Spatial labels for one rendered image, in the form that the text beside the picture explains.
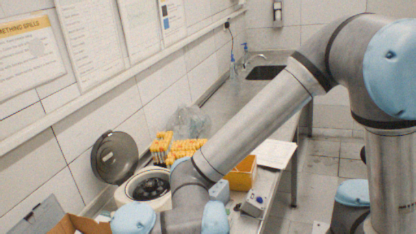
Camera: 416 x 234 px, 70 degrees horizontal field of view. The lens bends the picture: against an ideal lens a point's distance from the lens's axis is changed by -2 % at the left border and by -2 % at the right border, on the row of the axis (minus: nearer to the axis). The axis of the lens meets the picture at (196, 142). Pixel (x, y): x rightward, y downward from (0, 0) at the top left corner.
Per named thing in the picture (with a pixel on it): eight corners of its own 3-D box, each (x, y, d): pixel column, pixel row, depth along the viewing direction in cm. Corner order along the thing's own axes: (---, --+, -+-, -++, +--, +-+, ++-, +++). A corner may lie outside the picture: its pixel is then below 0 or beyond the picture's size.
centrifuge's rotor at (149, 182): (156, 215, 110) (151, 200, 107) (126, 203, 119) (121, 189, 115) (180, 190, 121) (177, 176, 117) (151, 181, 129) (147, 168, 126)
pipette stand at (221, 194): (222, 218, 112) (219, 197, 107) (206, 213, 115) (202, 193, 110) (234, 201, 118) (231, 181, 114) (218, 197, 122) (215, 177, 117)
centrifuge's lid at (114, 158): (87, 145, 107) (74, 144, 112) (112, 201, 117) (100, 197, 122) (128, 119, 122) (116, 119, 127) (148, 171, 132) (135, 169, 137)
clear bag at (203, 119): (195, 136, 170) (191, 114, 163) (173, 130, 181) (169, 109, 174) (216, 121, 182) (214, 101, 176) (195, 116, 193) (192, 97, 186)
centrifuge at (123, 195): (170, 242, 105) (163, 216, 99) (113, 216, 121) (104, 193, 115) (206, 199, 122) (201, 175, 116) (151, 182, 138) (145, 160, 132)
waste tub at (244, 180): (252, 193, 121) (251, 173, 116) (220, 190, 126) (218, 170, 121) (258, 173, 132) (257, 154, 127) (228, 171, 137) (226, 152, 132)
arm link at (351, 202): (362, 208, 82) (372, 168, 76) (395, 246, 71) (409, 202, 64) (321, 215, 82) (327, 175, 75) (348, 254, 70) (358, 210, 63)
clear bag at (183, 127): (192, 151, 156) (186, 119, 147) (161, 152, 160) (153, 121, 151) (201, 128, 178) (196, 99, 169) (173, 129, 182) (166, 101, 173)
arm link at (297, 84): (333, -8, 54) (155, 166, 67) (371, -5, 44) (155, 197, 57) (364, 38, 58) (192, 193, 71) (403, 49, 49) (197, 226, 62)
